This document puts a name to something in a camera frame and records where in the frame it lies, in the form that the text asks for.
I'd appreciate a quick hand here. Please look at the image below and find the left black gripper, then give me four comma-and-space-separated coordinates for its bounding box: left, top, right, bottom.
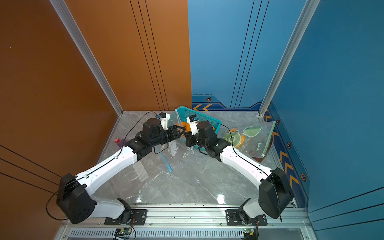
149, 124, 186, 149

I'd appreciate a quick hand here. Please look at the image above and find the clear blue-zip bag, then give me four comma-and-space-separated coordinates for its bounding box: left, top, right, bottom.
154, 106, 194, 173

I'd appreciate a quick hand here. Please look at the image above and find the clear green-zip bag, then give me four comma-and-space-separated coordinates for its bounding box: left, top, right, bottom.
222, 122, 276, 158

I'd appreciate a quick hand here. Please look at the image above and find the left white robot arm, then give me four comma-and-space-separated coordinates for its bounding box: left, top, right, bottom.
56, 124, 186, 225

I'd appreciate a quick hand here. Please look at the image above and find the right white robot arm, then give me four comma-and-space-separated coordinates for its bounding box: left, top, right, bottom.
184, 132, 294, 225

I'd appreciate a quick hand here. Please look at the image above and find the teal plastic basket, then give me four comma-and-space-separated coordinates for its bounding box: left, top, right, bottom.
176, 106, 221, 134

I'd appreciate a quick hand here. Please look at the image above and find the dark red metronome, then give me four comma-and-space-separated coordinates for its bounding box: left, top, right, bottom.
251, 136, 274, 163

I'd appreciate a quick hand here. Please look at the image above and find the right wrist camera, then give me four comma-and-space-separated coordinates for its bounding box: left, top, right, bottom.
197, 121, 216, 139

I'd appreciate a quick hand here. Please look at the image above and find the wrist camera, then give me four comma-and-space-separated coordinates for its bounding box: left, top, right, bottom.
197, 121, 216, 139
141, 118, 164, 139

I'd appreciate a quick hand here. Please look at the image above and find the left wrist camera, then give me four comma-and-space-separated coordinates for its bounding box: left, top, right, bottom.
141, 118, 164, 139

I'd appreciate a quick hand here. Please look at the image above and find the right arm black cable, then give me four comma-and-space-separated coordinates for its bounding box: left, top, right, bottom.
215, 122, 284, 223

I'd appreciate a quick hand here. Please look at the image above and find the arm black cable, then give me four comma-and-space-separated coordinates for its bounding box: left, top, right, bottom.
215, 122, 284, 223
44, 111, 160, 221

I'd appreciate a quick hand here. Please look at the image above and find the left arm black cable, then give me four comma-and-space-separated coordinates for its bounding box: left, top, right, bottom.
44, 111, 160, 221

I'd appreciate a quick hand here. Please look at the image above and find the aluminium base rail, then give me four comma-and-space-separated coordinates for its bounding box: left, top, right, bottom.
55, 204, 317, 240

